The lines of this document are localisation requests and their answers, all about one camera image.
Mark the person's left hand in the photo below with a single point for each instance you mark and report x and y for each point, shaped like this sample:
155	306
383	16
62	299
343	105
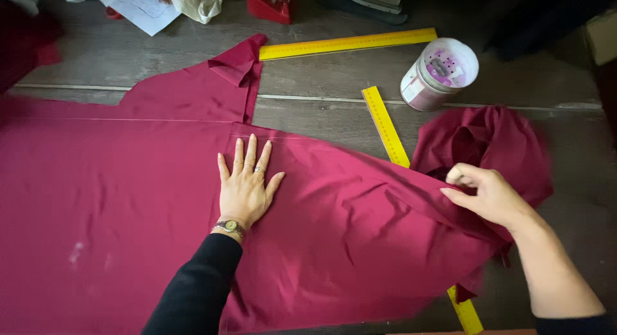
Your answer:
243	190

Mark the person's right hand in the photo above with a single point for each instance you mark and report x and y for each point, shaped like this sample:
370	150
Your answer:
487	195

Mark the maroon fabric garment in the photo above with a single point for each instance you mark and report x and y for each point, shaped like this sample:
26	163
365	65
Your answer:
144	205

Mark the gold wristwatch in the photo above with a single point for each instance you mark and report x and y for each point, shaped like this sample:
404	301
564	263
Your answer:
230	225

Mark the long yellow ruler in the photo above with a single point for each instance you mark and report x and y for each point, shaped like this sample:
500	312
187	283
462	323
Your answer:
385	127

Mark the white round tin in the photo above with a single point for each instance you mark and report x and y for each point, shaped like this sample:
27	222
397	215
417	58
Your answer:
436	74

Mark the yellow straight ruler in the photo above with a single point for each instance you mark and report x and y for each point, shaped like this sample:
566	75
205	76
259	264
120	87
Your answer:
347	43

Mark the red tape dispenser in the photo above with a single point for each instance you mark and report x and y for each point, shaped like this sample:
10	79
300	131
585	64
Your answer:
269	6

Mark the cardboard box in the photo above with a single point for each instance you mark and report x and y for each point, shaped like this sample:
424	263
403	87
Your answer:
602	36

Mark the white paper sheets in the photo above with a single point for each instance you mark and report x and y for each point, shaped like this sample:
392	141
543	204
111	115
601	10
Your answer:
140	9

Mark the small red object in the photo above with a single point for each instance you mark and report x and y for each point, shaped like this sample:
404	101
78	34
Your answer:
113	13

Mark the dark clothes iron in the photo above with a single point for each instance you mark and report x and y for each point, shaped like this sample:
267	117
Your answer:
369	2

